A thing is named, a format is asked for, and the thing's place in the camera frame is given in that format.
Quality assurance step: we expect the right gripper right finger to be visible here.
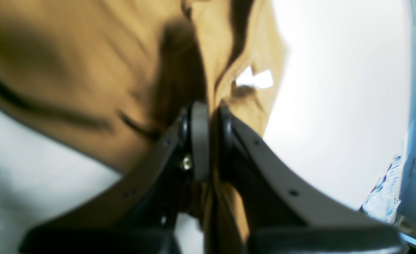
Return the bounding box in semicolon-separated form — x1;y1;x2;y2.
218;102;405;254

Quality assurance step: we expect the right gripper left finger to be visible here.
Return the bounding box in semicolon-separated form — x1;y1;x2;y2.
19;101;210;254

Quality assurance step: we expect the brown T-shirt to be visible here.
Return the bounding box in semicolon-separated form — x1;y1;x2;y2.
0;0;288;254

